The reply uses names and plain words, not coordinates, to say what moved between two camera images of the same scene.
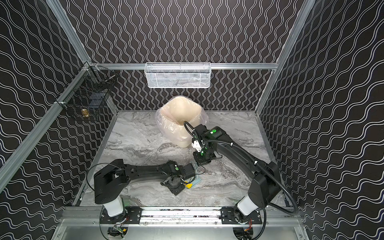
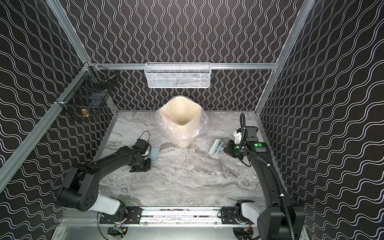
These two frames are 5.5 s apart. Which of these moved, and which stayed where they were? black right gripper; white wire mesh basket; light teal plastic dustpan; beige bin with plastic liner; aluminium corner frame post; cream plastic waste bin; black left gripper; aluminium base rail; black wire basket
Moved: light teal plastic dustpan; black left gripper; black right gripper
Stayed: aluminium base rail; beige bin with plastic liner; aluminium corner frame post; black wire basket; cream plastic waste bin; white wire mesh basket
